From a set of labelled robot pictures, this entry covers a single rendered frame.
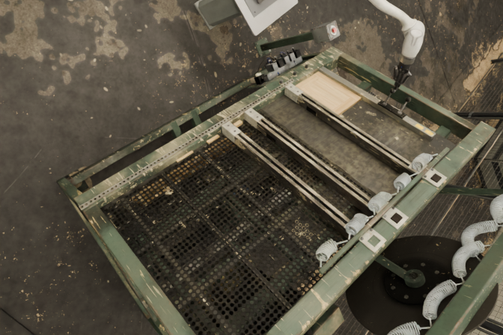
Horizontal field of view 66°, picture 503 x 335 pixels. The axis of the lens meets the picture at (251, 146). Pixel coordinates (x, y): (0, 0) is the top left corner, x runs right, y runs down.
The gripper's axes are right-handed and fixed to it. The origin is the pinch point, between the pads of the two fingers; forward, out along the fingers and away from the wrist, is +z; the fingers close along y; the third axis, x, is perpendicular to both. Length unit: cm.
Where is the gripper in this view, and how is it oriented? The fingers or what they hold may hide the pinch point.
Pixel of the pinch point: (397, 86)
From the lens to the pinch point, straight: 283.4
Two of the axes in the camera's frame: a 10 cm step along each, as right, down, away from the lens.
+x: -7.4, 5.0, -4.5
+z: -0.1, 6.7, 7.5
